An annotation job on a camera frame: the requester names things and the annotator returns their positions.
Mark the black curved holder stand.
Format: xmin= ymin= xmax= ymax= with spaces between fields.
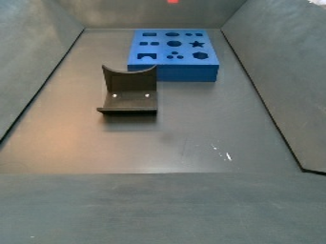
xmin=96 ymin=66 xmax=157 ymax=114

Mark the blue shape sorter board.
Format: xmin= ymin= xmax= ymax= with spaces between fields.
xmin=127 ymin=29 xmax=219 ymax=82

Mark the red tape piece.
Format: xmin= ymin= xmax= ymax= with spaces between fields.
xmin=167 ymin=0 xmax=177 ymax=4

